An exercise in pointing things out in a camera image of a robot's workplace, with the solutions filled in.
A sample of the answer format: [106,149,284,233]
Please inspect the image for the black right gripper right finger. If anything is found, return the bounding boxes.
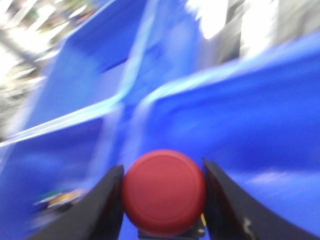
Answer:
[202,158,319,240]

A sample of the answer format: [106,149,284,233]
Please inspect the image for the right blue plastic crate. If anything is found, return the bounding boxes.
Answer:
[139,33,320,232]

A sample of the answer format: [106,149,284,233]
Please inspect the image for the blue plastic crate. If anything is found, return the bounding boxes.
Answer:
[139,33,320,232]
[0,100,151,240]

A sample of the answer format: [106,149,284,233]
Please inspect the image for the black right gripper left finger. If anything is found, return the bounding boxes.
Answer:
[27,164,124,240]

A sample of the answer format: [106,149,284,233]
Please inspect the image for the blue crate back left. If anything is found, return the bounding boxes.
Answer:
[22,0,216,133]

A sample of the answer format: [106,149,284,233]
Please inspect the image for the left blue plastic crate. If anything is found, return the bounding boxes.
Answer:
[0,100,151,240]

